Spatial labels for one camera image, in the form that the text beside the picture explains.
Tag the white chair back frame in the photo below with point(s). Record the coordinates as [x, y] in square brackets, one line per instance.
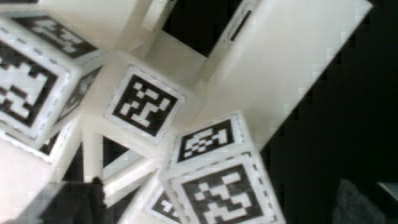
[138, 106]

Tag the white tagged cube nut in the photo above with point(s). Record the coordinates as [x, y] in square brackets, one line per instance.
[49, 63]
[215, 178]

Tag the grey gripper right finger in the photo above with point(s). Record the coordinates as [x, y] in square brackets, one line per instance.
[366, 203]

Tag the white chair seat part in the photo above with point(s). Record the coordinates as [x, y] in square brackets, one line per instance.
[250, 78]

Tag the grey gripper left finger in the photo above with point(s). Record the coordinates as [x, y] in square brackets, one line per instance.
[67, 204]

